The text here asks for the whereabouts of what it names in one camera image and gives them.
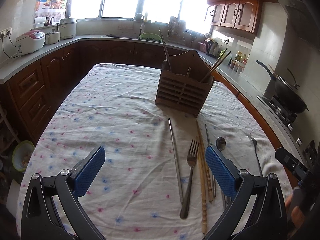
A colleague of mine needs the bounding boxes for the metal spoon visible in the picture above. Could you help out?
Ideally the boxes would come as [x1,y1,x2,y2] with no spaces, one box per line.
[248,135,263,177]
[215,137,228,210]

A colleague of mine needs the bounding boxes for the metal fork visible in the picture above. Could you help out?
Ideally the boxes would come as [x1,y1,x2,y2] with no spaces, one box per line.
[180,139,200,219]

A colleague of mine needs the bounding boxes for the long wooden chopstick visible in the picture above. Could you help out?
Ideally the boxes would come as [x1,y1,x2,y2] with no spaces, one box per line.
[201,51,231,82]

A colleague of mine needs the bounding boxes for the light wooden chopstick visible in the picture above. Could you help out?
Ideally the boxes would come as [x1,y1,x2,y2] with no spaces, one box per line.
[200,48,231,82]

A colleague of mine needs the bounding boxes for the brown wooden chopstick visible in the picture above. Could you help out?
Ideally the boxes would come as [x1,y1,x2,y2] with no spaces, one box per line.
[162,38,172,71]

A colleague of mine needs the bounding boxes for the metal chopstick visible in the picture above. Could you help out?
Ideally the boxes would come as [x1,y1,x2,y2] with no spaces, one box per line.
[159,27,172,72]
[168,118,184,204]

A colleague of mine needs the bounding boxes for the person's right hand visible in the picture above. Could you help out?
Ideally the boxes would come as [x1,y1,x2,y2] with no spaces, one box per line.
[285,194,305,229]

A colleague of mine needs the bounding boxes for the wooden chopstick on table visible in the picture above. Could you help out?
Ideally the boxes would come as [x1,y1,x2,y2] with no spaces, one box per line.
[196,120,214,203]
[197,142,207,235]

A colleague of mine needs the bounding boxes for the green bowl on floor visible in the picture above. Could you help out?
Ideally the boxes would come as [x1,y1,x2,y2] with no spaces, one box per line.
[12,140,35,172]

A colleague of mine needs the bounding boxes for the gas stove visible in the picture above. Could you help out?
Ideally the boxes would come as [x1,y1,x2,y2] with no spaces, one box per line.
[257,95,302,138]

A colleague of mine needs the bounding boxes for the black wok with lid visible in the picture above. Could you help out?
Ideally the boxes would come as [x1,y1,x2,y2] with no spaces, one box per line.
[256,60,308,114]

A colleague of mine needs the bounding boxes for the floral white tablecloth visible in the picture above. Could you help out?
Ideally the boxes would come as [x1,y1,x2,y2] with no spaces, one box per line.
[16,64,292,239]

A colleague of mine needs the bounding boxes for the lower wooden cabinets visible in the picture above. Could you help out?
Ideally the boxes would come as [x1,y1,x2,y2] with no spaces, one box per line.
[0,39,190,145]

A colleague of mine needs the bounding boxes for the condiment bottles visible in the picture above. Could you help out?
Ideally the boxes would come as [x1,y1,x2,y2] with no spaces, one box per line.
[229,51,248,74]

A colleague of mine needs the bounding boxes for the wooden utensil holder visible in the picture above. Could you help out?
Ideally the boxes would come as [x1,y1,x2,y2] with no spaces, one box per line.
[155,50,215,117]

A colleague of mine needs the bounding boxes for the electric kettle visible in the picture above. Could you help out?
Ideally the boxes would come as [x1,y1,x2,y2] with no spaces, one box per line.
[206,38,220,58]

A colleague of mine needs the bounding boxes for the white rice cooker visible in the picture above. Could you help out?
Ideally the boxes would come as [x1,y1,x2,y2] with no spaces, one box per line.
[15,30,46,56]

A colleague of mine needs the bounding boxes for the range hood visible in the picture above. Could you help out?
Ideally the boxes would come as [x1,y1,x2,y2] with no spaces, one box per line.
[277,0,319,50]

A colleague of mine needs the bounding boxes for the small white cooker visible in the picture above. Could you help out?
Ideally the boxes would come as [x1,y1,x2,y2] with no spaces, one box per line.
[45,29,61,44]

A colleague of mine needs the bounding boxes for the white pot appliance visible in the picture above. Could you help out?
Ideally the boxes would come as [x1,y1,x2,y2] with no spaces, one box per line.
[58,17,77,40]

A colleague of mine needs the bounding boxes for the dish rack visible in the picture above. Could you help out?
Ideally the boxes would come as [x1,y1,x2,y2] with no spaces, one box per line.
[167,16,197,48]

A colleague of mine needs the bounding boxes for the green basin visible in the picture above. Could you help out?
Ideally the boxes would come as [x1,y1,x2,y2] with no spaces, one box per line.
[139,33,162,42]

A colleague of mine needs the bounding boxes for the sink faucet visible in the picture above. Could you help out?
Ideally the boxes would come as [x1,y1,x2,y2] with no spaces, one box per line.
[132,12,145,36]

